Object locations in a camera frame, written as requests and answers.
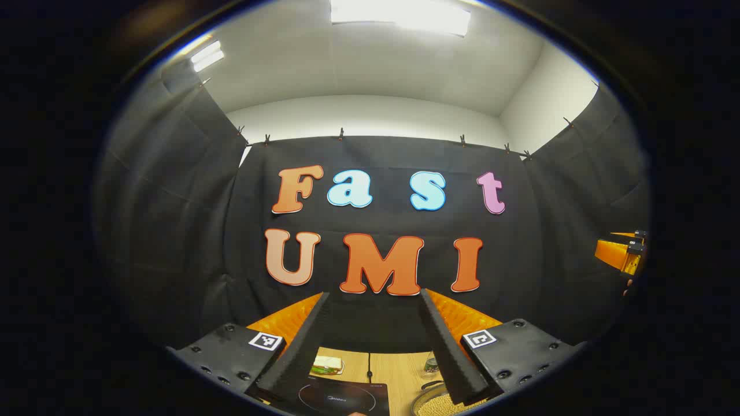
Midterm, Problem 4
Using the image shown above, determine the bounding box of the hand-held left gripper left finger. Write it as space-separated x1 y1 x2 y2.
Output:
166 292 333 408

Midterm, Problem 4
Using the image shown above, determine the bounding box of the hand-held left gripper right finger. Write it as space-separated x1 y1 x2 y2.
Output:
419 288 586 406

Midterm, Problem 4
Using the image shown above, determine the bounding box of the steel pot with black handles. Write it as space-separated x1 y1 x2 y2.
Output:
412 378 489 416

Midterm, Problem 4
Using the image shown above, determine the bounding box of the black induction cooktop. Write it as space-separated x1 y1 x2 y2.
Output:
289 376 391 416

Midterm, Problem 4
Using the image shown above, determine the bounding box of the sandwich with lettuce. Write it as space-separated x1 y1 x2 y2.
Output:
312 356 345 377

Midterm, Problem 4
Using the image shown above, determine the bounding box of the pile of yellow soybeans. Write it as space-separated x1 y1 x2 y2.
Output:
419 396 480 416

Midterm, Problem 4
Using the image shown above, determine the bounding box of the black backdrop cloth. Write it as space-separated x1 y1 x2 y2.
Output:
95 58 651 354

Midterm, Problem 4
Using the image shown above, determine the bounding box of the large ceiling light panel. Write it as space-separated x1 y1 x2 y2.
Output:
330 0 472 36

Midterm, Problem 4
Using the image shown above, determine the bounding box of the small ceiling light panel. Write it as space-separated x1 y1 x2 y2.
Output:
191 40 225 73

